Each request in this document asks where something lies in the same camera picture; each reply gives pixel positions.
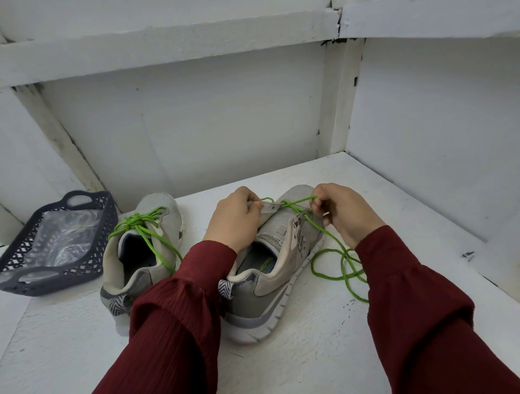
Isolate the person's right hand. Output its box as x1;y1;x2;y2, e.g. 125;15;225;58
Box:
309;182;386;250

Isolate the person's left hand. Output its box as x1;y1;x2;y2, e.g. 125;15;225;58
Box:
203;186;265;254

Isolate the green shoelace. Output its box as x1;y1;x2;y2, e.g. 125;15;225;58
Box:
109;207;184;273
260;195;369;304

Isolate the grey mesh shoe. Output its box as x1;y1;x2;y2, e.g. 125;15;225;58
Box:
100;192;185;318
218;184;326;344

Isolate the person's left forearm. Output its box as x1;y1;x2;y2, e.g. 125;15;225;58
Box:
93;239;238;394

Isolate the person's right forearm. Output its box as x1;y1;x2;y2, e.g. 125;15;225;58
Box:
355;225;520;394

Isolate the clear plastic bag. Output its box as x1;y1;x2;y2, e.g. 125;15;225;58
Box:
20;209;105;269

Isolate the dark plastic lattice basket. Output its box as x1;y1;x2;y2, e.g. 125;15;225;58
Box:
0;190;120;297

